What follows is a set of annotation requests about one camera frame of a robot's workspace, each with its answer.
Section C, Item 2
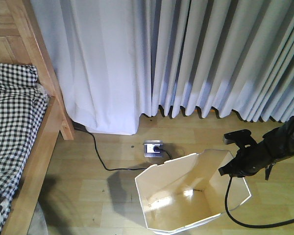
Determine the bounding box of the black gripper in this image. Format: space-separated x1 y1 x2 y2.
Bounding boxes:
218 147 260 178

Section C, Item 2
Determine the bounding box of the white plastic trash bin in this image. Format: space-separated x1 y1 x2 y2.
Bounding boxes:
135 149 251 235

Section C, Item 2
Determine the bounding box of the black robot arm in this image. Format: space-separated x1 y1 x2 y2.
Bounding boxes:
219 116 294 180

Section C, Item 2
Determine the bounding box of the floor power socket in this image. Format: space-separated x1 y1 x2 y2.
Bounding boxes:
144 140 163 158

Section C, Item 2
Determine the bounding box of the grey curtain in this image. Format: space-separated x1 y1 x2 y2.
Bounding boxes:
32 0 294 135

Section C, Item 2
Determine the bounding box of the grey round rug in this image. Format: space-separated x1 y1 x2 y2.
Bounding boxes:
27 203 49 235

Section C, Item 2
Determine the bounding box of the black white checkered bedding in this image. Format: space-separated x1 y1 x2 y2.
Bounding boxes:
0 63 49 233

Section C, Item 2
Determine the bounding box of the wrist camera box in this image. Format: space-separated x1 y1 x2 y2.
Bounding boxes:
223 129 257 149

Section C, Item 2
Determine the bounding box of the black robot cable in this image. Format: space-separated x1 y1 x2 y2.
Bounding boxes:
224 176 294 229

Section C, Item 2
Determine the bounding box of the black socket power cable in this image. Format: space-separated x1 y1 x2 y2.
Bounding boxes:
73 124 174 171

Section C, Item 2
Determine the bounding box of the wooden bed frame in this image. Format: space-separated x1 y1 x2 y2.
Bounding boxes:
0 0 74 235

